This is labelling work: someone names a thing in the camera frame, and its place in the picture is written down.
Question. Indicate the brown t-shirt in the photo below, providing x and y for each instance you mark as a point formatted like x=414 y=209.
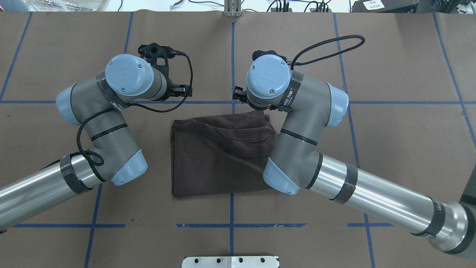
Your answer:
x=220 y=154

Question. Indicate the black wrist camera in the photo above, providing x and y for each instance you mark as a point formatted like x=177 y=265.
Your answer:
x=260 y=53
x=154 y=51

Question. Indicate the aluminium frame post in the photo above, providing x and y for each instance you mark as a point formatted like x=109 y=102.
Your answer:
x=232 y=8

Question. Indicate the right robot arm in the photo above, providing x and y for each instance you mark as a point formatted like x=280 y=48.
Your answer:
x=370 y=185

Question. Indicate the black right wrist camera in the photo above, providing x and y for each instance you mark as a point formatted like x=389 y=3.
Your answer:
x=260 y=53

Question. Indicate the black box with label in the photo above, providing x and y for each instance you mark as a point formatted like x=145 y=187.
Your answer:
x=383 y=6

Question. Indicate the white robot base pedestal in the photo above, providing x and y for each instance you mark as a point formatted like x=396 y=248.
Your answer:
x=231 y=262

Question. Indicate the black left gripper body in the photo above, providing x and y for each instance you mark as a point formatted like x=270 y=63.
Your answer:
x=181 y=90

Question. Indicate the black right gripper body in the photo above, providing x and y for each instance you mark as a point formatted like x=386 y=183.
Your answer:
x=238 y=93

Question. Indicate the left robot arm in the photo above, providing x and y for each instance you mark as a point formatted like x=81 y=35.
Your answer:
x=107 y=149

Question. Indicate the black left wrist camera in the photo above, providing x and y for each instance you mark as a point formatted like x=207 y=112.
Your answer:
x=154 y=51

